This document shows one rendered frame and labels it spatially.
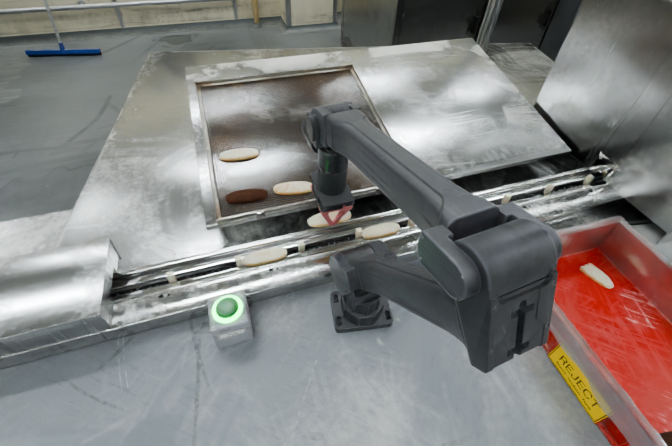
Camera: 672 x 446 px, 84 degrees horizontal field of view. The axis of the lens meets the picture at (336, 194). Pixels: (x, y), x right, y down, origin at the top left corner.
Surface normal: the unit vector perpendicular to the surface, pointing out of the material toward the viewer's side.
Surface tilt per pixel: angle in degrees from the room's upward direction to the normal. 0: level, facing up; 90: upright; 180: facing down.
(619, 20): 90
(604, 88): 90
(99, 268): 0
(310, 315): 0
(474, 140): 10
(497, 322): 68
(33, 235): 0
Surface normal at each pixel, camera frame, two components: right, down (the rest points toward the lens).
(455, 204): -0.05, -0.84
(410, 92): 0.09, -0.59
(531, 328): 0.38, 0.33
